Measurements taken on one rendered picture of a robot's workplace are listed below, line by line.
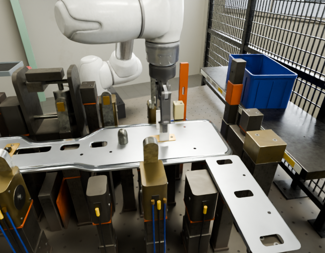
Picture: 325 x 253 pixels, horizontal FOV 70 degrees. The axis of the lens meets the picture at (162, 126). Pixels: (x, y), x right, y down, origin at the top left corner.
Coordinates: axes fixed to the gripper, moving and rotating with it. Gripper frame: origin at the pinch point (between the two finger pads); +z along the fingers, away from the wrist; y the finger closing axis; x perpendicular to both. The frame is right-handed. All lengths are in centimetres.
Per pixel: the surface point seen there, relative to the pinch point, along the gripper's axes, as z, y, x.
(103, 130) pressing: 4.4, -8.2, -19.3
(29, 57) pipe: 41, -273, -133
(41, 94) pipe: 94, -274, -132
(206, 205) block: 10.3, 23.7, 7.5
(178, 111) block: 0.6, -10.7, 7.5
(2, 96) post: -5, -21, -54
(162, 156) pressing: 4.4, 9.6, -1.6
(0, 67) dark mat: -12, -35, -58
